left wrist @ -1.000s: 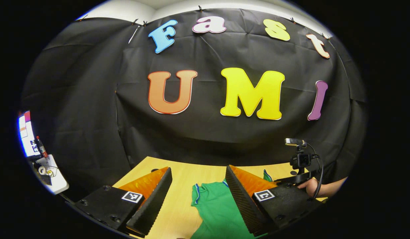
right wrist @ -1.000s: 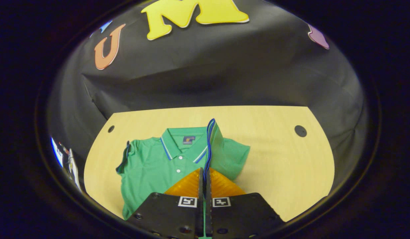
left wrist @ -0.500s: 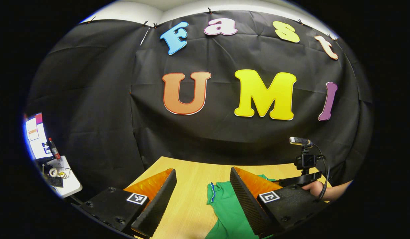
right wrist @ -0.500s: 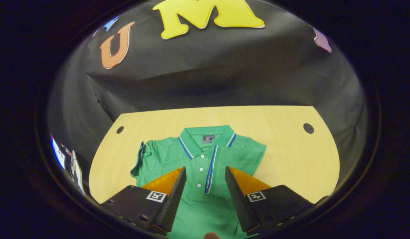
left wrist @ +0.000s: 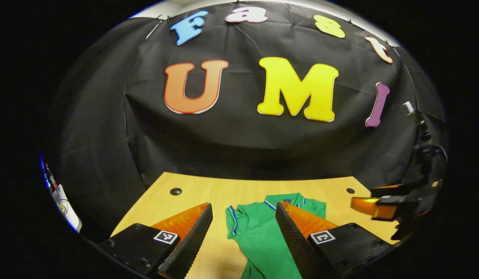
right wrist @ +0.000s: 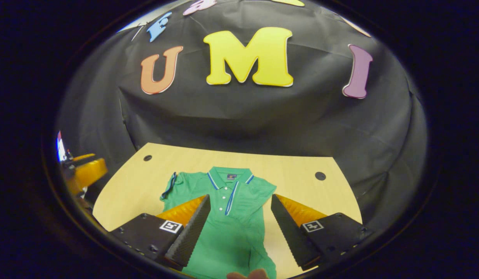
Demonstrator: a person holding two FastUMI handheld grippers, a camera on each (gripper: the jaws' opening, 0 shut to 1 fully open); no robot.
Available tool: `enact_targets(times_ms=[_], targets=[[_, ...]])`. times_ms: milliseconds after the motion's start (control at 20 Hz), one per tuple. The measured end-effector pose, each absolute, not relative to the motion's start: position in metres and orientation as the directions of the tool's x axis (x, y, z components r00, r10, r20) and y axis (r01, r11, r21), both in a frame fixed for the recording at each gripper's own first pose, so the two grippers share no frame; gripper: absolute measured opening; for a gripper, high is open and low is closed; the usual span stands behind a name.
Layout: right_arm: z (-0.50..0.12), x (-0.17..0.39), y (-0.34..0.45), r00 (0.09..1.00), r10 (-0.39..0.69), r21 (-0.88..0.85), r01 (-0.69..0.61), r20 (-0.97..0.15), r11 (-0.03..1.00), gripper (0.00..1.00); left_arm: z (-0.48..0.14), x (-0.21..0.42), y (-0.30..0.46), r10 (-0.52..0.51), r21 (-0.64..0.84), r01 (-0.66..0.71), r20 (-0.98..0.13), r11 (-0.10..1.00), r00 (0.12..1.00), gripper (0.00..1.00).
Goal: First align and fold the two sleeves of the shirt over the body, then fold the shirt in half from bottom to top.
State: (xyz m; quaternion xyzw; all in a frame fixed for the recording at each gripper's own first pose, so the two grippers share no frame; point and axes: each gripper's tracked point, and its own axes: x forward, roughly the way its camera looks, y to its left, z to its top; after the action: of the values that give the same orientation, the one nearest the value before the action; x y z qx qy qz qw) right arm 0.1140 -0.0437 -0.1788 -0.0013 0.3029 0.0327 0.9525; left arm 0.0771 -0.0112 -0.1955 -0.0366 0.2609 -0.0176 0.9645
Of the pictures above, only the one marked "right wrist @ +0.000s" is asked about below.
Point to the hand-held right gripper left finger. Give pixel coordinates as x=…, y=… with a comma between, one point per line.
x=191, y=236

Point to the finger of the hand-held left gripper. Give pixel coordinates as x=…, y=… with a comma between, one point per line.
x=90, y=172
x=84, y=156

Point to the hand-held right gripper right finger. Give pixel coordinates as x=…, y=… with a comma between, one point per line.
x=290, y=232

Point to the green T-shirt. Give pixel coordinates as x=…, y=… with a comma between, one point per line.
x=239, y=240

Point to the coloured lit screen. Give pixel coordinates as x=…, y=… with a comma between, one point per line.
x=60, y=149

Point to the black backdrop cloth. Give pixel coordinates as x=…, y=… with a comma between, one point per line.
x=262, y=116

